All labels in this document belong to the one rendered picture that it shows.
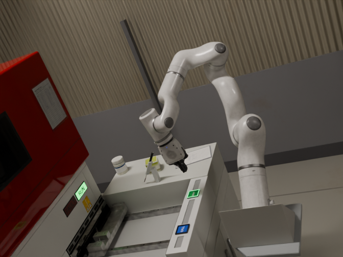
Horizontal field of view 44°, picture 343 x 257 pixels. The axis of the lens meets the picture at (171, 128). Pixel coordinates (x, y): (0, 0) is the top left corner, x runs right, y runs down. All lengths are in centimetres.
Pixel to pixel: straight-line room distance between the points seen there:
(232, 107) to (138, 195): 74
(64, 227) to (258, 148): 97
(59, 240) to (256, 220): 90
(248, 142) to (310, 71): 182
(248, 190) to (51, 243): 90
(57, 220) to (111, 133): 230
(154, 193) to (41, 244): 66
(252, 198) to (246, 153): 19
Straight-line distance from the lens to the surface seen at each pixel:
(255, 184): 187
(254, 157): 190
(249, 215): 179
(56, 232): 209
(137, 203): 240
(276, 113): 377
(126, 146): 430
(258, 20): 353
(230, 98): 199
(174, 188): 228
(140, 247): 211
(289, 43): 356
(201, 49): 205
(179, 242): 183
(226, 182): 252
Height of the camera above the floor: 201
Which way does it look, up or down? 21 degrees down
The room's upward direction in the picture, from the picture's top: 22 degrees counter-clockwise
